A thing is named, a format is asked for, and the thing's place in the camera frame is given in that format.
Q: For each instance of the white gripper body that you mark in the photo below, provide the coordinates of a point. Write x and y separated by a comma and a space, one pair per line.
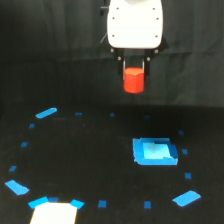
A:
134, 25

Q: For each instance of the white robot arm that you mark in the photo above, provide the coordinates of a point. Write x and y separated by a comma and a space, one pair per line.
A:
134, 25

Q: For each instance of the white paper sheet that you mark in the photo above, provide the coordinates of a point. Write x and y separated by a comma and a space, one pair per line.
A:
54, 213

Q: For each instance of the red hexagonal block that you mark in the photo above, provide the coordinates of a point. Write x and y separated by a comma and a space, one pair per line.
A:
134, 80

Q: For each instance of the black backdrop curtain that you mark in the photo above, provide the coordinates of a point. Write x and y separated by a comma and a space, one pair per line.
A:
53, 52

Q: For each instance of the large blue tape bottom-right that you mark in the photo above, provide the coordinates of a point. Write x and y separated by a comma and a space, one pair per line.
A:
186, 198

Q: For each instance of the long blue tape top-left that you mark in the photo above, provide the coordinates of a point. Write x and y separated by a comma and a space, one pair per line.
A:
46, 113

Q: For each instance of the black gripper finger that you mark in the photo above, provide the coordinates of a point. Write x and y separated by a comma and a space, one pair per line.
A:
146, 68
123, 67

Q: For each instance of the blue tape strip bottom-left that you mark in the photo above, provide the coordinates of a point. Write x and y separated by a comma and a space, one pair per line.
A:
35, 203

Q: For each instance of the blue tape beside paper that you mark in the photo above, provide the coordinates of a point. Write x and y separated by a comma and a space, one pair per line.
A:
77, 204

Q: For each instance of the large blue tape left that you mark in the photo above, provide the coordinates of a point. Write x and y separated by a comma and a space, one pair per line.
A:
16, 187

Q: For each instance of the blue tape square patch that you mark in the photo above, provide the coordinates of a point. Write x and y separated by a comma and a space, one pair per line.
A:
155, 152

